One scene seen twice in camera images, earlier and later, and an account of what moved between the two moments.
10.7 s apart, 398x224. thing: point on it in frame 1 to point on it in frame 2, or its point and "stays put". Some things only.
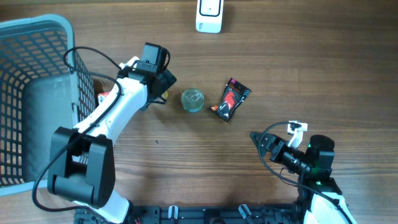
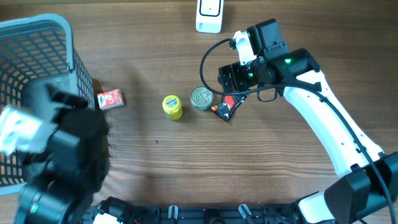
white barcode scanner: [209, 16] stays put
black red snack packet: [234, 93] stays put
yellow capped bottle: [165, 95] to [172, 107]
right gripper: [270, 140] to [236, 68]
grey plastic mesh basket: [45, 84] stays put
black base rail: [143, 214] stays put
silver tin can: [192, 99] to [201, 98]
